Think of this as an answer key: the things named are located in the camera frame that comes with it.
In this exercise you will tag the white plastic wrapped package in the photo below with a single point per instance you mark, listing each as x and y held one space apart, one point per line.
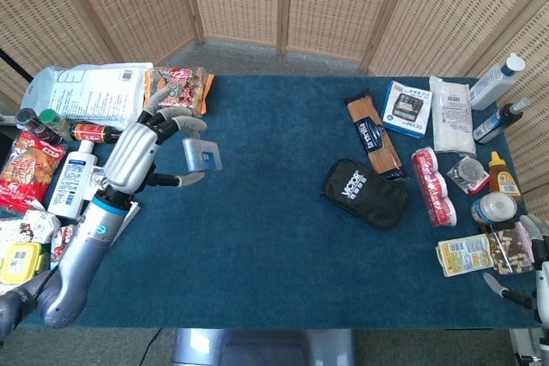
452 117

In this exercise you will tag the blue velvet tablecloth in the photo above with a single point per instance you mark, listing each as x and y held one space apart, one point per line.
274 246

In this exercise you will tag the spaghetti pack with dark label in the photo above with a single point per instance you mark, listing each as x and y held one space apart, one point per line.
375 134

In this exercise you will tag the red orange snack bag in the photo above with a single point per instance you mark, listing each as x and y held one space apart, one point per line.
28 169

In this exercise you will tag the floral printed snack bag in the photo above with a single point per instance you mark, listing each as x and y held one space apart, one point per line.
182 89

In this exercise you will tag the white metal stand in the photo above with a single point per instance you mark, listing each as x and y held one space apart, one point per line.
529 346

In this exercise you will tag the yellow honey squeeze bottle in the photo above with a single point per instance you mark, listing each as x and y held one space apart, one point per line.
502 179

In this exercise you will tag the red cup multipack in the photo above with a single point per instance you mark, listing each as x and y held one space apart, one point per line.
433 188

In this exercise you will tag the black pole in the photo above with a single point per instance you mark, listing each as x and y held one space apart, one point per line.
15 65

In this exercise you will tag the yellow printed packet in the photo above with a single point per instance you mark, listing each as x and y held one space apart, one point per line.
465 254

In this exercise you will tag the white lotion bottle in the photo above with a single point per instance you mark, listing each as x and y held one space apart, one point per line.
70 181

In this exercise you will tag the black capped dark bottle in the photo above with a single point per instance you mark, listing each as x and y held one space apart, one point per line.
36 126

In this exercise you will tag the clear bag of mixed nuts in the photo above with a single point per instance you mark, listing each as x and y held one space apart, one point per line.
510 250

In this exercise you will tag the blue white Dexin box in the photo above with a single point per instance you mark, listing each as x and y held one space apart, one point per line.
407 109

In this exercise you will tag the small blue clear box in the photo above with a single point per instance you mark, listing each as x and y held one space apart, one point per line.
201 155

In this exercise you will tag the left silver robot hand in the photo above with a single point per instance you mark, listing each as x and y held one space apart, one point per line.
130 156

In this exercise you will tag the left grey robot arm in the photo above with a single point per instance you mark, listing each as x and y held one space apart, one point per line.
79 263

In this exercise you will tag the dark bottle with red label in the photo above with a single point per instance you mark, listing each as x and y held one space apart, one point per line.
94 133

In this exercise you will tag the white bottle with blue cap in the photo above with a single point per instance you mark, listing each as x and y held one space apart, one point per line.
493 83

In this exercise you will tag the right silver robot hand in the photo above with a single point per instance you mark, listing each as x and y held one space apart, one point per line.
542 280

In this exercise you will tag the white printed carton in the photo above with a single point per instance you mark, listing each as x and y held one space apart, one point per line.
32 226

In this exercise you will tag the yellow lidded food container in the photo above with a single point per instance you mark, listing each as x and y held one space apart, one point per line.
19 262

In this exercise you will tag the large white printed bag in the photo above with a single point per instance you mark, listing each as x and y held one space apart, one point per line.
90 91

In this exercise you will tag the colourful printed card box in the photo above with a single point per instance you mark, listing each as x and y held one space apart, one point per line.
98 177

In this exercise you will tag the steel scrubber packet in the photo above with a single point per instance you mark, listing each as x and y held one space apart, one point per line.
467 171

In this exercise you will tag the tin can with white lid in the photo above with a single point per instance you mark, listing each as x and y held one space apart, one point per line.
495 207

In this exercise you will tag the black Victor zip pouch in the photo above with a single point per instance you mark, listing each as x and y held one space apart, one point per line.
366 194

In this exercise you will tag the red white small packet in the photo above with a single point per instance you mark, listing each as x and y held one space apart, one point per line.
62 244

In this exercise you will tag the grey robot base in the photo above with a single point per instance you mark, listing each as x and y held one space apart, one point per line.
261 346

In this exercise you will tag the green capped spice bottle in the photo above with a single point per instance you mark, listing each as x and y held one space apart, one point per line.
53 121

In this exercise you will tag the dark spray bottle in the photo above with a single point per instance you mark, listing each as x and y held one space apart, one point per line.
497 122

